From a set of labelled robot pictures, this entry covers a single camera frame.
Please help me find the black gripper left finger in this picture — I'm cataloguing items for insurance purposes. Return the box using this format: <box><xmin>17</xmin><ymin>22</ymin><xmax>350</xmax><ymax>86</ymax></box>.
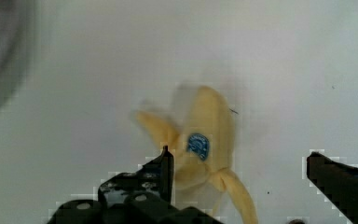
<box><xmin>98</xmin><ymin>146</ymin><xmax>174</xmax><ymax>208</ymax></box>

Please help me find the peeled toy banana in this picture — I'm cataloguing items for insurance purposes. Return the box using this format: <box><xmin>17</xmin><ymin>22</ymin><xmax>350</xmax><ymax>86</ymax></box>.
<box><xmin>135</xmin><ymin>86</ymin><xmax>258</xmax><ymax>224</ymax></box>

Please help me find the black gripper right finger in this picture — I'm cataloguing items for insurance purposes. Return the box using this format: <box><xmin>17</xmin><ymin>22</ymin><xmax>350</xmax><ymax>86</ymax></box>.
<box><xmin>306</xmin><ymin>152</ymin><xmax>358</xmax><ymax>224</ymax></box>

